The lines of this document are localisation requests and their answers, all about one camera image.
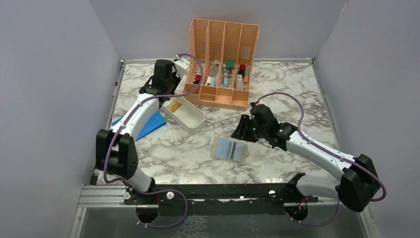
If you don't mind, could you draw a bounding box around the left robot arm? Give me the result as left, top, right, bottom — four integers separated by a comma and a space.
95, 59, 190, 204

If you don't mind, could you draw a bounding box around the gold card in tray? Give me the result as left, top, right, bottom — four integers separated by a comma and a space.
166, 99, 182, 113

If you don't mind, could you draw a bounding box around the white oblong tray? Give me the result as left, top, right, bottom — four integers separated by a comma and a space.
160, 97, 206, 135

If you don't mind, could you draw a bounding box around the green capped bottle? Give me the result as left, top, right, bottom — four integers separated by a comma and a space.
224, 60, 235, 70

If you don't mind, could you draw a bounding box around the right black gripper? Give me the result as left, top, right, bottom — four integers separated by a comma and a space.
231, 114, 267, 143

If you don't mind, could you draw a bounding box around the red capped item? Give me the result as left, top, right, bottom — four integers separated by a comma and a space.
193, 74, 202, 85

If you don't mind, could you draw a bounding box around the orange marker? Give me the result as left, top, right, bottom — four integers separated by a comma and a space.
243, 66, 250, 84

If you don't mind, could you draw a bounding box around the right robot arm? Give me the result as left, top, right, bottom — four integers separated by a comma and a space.
231, 104, 380, 212

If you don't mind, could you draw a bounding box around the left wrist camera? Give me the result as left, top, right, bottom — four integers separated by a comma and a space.
174, 56, 191, 79

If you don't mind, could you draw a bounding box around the beige card holder wallet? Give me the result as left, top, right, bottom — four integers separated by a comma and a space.
210, 137, 249, 165

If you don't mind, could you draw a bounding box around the red black bottle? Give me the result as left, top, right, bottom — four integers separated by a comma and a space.
238, 64, 246, 78

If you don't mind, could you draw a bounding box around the purple cable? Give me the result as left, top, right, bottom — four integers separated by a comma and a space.
103, 53, 205, 184
253, 92, 387, 202

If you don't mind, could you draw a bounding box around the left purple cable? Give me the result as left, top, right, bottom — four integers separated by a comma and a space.
103, 53, 205, 184

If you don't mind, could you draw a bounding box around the blue notebook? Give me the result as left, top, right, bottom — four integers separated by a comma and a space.
111, 111, 167, 142

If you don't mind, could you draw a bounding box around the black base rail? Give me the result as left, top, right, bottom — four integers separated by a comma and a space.
124, 182, 318, 217

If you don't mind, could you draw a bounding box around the peach desk organizer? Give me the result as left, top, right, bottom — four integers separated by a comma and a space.
183, 18, 260, 111

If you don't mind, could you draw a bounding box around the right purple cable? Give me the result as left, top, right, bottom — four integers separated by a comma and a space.
253, 92, 387, 202

